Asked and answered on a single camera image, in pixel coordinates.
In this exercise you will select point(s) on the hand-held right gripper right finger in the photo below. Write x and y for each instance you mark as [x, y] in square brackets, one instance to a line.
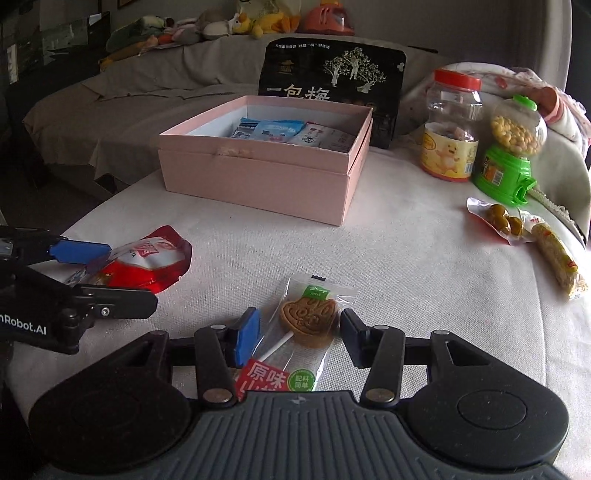
[351, 337]

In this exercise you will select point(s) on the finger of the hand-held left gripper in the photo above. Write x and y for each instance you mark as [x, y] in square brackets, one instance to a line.
[124, 304]
[78, 251]

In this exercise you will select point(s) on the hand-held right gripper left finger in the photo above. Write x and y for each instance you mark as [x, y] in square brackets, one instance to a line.
[247, 334]

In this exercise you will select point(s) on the red and white snack packet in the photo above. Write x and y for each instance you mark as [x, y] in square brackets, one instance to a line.
[147, 263]

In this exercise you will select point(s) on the lollipop cookie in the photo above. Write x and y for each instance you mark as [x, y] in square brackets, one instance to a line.
[307, 318]

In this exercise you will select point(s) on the pink cardboard box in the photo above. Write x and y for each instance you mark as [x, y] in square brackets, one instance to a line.
[258, 184]

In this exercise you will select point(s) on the blue and white snack packet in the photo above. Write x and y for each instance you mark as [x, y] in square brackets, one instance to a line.
[277, 131]

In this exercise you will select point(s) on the grey covered sofa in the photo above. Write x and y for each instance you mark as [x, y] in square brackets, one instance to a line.
[161, 83]

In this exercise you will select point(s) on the green olive packet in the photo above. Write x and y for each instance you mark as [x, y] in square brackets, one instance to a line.
[501, 221]

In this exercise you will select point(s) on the pale beige snack packet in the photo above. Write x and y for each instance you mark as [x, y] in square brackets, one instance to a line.
[339, 142]

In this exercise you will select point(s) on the small bluish snack packet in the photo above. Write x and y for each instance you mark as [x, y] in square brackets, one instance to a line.
[241, 128]

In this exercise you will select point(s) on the clear jar with red lid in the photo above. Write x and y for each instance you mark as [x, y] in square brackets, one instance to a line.
[450, 152]

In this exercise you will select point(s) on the dark cabinet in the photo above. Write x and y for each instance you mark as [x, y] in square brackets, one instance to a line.
[51, 41]

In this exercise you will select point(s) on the yellow snack stick packet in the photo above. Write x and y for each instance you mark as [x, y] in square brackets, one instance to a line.
[561, 263]

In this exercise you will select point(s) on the green candy dispenser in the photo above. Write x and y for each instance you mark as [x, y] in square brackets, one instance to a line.
[501, 170]

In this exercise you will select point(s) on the grey rabbit plush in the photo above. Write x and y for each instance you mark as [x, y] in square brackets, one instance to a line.
[210, 27]

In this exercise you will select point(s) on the black snack bag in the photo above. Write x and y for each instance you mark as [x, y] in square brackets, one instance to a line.
[323, 69]

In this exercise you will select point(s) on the yellow duck plush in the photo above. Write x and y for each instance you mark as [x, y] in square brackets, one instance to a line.
[265, 21]

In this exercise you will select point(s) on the orange toy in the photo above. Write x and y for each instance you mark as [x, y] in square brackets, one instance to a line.
[330, 18]

